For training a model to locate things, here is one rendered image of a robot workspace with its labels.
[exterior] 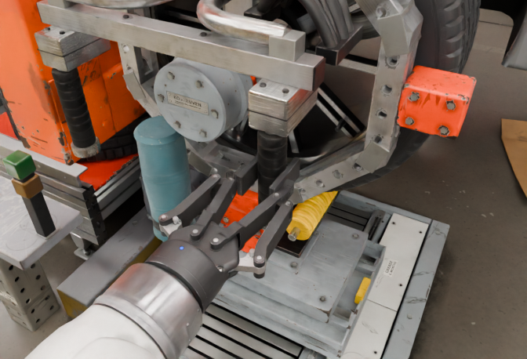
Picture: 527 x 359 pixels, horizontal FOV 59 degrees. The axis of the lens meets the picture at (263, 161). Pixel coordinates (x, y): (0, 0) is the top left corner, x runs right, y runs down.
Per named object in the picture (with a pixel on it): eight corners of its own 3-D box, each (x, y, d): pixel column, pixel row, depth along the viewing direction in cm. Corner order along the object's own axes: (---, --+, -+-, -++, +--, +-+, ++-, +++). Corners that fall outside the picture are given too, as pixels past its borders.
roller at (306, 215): (354, 172, 115) (357, 152, 111) (303, 252, 94) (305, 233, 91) (332, 164, 117) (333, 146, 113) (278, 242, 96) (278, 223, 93)
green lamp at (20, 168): (38, 170, 93) (31, 154, 91) (21, 181, 90) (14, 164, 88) (24, 164, 95) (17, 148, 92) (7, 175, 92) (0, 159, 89)
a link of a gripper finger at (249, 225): (205, 239, 48) (216, 246, 47) (276, 185, 54) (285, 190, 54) (208, 264, 50) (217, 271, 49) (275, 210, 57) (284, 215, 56)
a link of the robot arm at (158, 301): (176, 391, 42) (212, 338, 46) (163, 334, 36) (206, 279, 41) (99, 346, 45) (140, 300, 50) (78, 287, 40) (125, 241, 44)
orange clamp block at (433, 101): (407, 103, 76) (465, 117, 72) (393, 126, 70) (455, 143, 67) (416, 63, 71) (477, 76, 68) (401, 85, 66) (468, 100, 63)
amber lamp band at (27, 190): (45, 189, 96) (39, 174, 94) (29, 201, 93) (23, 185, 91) (31, 183, 98) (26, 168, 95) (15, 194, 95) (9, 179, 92)
